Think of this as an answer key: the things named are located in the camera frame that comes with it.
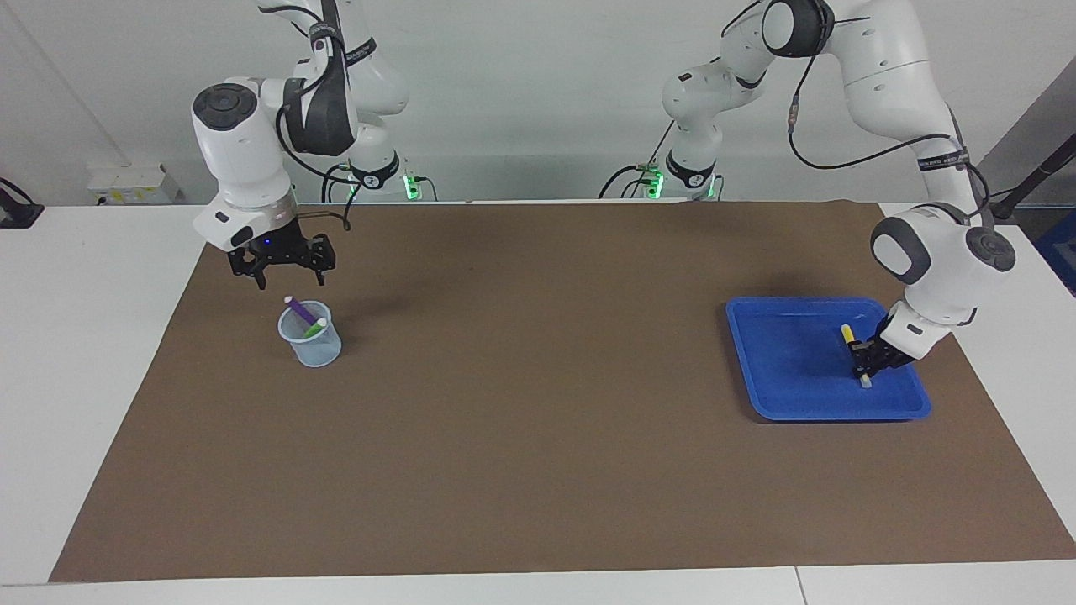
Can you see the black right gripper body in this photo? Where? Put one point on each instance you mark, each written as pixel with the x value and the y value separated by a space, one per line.
pixel 277 248

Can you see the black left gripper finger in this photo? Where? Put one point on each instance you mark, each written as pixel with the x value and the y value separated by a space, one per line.
pixel 859 360
pixel 880 370

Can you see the white wall socket box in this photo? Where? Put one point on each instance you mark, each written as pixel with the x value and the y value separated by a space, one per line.
pixel 134 185

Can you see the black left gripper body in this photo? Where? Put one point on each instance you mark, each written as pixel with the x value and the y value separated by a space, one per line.
pixel 887 349

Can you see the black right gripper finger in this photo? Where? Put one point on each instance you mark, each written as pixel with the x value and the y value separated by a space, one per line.
pixel 248 270
pixel 324 260

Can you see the purple marker pen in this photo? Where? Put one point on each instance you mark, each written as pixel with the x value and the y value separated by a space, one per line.
pixel 301 310

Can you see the brown table mat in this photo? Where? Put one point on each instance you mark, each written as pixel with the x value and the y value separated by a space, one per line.
pixel 538 420

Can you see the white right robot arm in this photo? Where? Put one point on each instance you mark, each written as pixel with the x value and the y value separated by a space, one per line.
pixel 244 160

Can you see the yellow marker pen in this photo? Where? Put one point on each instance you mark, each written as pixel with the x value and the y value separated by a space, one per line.
pixel 848 334

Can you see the black stand pole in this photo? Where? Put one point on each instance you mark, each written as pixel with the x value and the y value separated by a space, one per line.
pixel 1038 176

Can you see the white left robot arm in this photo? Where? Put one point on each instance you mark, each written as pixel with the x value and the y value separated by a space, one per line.
pixel 891 84

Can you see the blue plastic tray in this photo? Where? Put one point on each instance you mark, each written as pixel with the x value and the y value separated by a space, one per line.
pixel 790 361

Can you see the clear plastic cup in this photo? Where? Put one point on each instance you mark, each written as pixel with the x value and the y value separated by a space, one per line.
pixel 315 353

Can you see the blue box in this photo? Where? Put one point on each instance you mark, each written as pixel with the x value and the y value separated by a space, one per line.
pixel 1061 252

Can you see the green marker pen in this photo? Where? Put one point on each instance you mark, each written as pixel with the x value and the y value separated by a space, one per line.
pixel 314 328

